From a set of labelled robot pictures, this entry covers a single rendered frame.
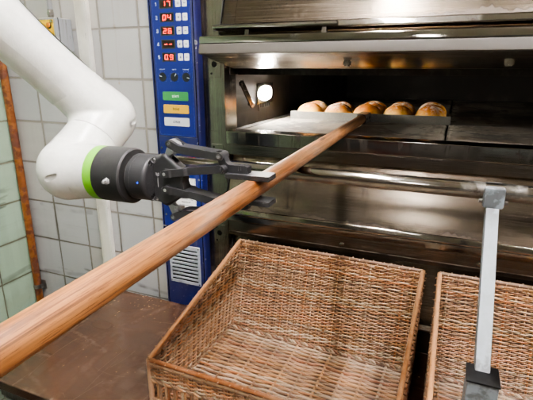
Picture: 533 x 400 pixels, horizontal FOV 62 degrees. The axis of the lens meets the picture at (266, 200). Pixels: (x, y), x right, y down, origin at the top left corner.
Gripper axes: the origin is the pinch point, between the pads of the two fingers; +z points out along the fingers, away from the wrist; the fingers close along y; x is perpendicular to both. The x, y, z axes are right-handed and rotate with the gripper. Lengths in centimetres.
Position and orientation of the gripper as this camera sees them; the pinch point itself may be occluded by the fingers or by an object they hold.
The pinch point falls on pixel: (251, 187)
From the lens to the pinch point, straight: 65.9
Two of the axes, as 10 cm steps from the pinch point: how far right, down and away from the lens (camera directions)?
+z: 9.3, 1.1, -3.5
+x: -3.7, 2.7, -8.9
